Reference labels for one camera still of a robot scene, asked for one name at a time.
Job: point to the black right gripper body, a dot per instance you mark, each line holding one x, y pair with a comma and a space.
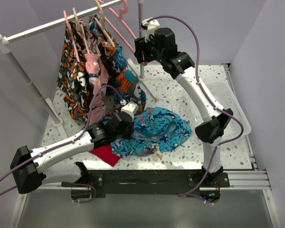
149, 50

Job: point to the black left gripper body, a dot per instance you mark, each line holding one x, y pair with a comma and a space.
127, 134

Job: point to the blue shark print shorts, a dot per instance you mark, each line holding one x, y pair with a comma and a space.
155, 129

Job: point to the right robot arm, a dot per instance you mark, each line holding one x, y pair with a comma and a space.
159, 45

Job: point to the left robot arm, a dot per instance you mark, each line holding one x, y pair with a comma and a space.
28, 166

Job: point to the navy orange pirate print shorts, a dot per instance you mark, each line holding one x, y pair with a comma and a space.
120, 76

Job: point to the wooden hanger right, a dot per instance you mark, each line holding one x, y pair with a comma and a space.
101, 23

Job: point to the wooden hanger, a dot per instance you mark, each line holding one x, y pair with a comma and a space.
82, 31
101, 23

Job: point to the pink shark print shorts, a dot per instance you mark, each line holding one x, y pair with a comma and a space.
97, 75

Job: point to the black orange camo shorts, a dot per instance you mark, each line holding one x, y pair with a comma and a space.
72, 77

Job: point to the wooden hanger middle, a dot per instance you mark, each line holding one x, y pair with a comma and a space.
82, 31

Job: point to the red folded cloth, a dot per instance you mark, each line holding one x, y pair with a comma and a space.
106, 155

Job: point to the white plastic basket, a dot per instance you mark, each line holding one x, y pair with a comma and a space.
225, 96

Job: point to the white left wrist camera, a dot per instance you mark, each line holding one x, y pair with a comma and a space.
129, 108

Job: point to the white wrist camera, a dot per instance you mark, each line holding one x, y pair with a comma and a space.
129, 108
150, 25

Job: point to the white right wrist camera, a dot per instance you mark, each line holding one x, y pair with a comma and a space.
150, 25

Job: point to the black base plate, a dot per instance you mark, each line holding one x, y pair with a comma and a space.
192, 183

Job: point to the pink hanger on rail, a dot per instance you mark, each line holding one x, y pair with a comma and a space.
71, 35

